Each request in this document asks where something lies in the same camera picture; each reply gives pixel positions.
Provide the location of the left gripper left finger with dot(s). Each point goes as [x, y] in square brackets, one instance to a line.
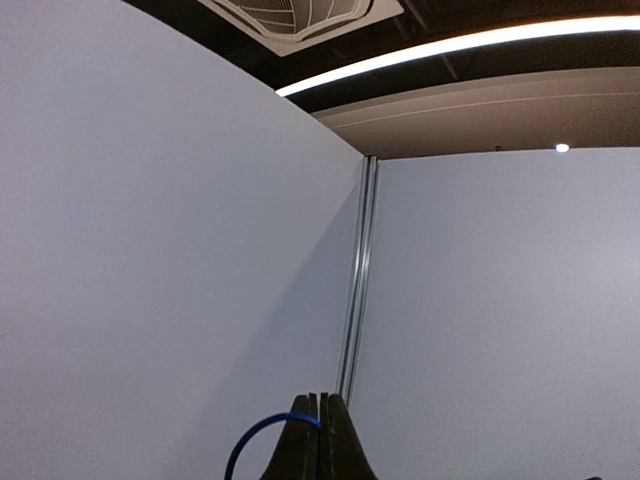
[296, 455]

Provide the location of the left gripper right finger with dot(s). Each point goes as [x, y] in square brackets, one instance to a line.
[341, 455]

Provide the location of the ceiling air vent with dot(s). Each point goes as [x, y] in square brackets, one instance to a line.
[293, 21]

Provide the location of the ceiling light strip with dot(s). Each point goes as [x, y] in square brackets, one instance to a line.
[518, 33]

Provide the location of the right aluminium post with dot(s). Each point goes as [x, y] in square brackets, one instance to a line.
[358, 285]

